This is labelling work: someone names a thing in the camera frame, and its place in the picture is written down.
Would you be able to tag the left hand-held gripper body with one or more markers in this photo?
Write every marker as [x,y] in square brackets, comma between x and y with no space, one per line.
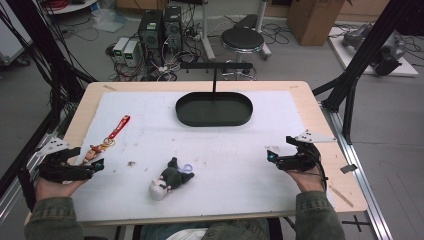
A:
[58,170]

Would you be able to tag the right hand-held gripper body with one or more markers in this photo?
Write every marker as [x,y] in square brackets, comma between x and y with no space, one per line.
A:
[303,158]

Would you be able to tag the person's left hand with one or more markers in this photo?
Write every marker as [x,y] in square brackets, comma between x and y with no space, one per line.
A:
[55,188]

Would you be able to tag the person's right hand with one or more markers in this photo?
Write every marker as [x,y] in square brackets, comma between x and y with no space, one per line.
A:
[308,181]

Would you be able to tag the small dark debris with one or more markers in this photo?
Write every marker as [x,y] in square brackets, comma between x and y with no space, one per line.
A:
[131,163]

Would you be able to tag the black tape piece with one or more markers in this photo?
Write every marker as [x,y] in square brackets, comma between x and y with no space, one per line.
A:
[348,168]

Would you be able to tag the thin wooden stick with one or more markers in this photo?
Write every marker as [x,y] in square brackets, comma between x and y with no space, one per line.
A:
[341,196]

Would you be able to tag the white table mat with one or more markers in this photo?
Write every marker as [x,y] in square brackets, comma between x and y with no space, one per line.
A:
[216,160]

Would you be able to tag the black oval tray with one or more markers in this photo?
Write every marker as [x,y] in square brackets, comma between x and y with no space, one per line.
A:
[214,110]

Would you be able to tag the black T-shaped stand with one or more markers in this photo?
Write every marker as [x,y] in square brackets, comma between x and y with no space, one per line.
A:
[215,66]

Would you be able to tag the white power supply unit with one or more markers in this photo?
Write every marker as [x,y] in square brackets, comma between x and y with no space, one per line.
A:
[120,48]
[131,53]

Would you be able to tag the black round stool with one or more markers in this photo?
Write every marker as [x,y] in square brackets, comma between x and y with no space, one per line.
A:
[242,39]

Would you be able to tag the white board with robot parts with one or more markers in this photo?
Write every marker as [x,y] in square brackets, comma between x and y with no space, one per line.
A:
[383,50]

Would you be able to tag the cardboard box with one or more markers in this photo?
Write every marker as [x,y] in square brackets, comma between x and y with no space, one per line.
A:
[315,20]

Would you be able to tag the black computer tower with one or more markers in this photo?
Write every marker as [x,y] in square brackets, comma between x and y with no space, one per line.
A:
[173,28]
[150,31]

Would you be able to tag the aluminium rail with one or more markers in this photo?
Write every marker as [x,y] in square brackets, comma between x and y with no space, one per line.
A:
[360,173]

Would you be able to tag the black frame post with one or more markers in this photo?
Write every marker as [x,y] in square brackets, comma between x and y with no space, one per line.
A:
[363,56]
[40,43]

